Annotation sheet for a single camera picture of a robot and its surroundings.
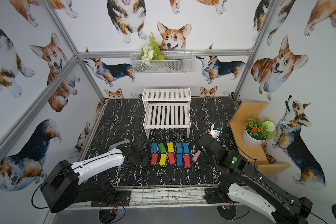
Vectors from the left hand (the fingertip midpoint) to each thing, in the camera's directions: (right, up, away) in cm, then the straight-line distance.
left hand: (146, 156), depth 86 cm
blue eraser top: (+21, +4, +5) cm, 22 cm away
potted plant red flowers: (+62, +17, -11) cm, 65 cm away
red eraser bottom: (+5, -1, 0) cm, 5 cm away
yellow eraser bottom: (+10, -2, +1) cm, 11 cm away
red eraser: (+25, -4, 0) cm, 26 cm away
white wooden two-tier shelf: (+12, +29, +12) cm, 34 cm away
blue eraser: (+25, +3, +7) cm, 26 cm away
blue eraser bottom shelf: (+21, -2, +1) cm, 21 cm away
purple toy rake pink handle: (+31, 0, +2) cm, 32 cm away
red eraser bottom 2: (+16, -1, +2) cm, 16 cm away
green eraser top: (+9, +4, +6) cm, 12 cm away
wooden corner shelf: (+66, +2, -4) cm, 66 cm away
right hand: (+33, +16, -13) cm, 39 cm away
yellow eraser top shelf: (+15, +3, +5) cm, 16 cm away
